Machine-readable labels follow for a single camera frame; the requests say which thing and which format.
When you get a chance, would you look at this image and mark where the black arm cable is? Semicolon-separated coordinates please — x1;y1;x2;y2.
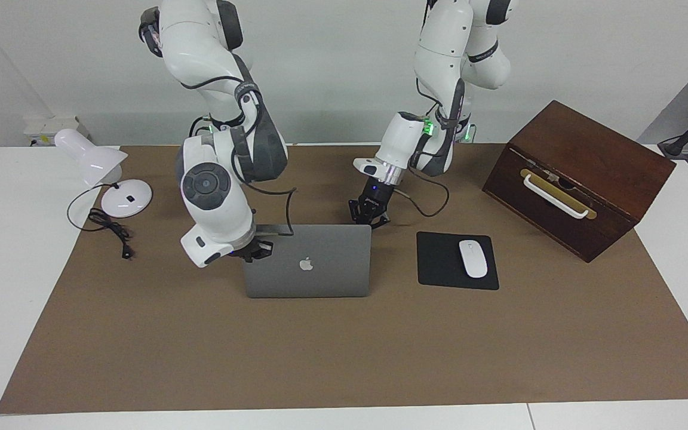
395;167;450;219
231;152;297;237

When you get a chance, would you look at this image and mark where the grey aluminium laptop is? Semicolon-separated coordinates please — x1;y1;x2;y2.
242;224;373;299

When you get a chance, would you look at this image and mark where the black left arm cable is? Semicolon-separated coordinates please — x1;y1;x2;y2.
395;167;450;219

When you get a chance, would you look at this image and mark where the white box handle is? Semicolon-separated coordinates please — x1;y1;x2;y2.
523;174;589;219

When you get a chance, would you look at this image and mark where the white power strip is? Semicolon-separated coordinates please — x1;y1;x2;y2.
23;115;89;147

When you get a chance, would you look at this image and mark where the black mouse pad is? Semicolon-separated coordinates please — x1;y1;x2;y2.
416;231;500;291

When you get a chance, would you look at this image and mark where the brown table mat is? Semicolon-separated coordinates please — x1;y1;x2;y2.
0;143;688;414

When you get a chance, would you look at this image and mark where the white desk lamp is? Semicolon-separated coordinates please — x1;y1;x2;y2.
54;128;153;219

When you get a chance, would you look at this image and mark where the dark brown wooden box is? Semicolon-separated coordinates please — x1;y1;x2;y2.
482;100;677;263

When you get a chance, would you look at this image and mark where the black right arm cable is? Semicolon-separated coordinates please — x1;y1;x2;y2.
231;152;297;237

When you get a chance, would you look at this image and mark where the black lamp cable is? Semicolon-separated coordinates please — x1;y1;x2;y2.
67;182;136;260

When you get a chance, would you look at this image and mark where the brass handle plate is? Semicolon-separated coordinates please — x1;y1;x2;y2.
520;168;597;220

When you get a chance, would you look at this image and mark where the white computer mouse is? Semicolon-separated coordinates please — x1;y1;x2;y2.
459;239;489;279

